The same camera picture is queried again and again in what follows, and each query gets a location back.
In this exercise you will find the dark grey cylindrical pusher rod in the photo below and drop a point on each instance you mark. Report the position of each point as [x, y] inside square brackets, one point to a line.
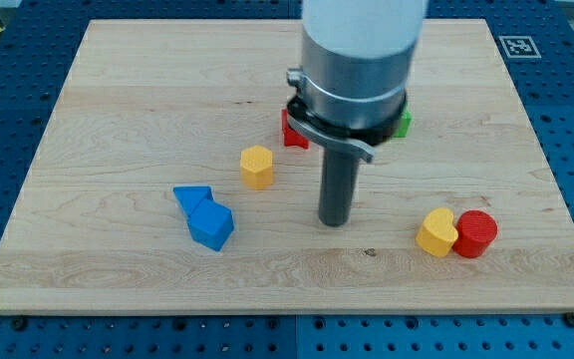
[338, 179]

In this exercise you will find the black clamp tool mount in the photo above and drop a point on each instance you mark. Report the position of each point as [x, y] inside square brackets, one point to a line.
[349, 126]

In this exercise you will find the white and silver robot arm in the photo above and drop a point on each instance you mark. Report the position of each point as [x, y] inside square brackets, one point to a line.
[351, 86]

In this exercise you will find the yellow heart block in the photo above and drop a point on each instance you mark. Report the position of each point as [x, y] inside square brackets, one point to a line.
[437, 233]

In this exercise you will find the green block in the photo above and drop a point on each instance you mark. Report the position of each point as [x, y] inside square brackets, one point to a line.
[404, 124]

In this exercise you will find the red star block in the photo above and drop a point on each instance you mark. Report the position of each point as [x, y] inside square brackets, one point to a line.
[290, 137]

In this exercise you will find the yellow hexagon block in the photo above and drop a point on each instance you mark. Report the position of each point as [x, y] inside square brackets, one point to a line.
[256, 167]

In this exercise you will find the blue cube block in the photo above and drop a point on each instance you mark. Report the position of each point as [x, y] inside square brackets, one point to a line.
[211, 224]

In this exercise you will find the red cylinder block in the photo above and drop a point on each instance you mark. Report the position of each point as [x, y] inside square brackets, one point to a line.
[476, 231]

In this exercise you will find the blue triangle block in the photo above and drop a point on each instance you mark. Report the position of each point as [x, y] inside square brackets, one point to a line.
[190, 196]

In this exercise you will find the light wooden board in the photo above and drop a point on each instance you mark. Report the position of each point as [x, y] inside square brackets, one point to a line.
[153, 104]

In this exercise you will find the white fiducial marker tag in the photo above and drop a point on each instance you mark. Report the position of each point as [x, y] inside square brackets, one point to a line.
[519, 47]

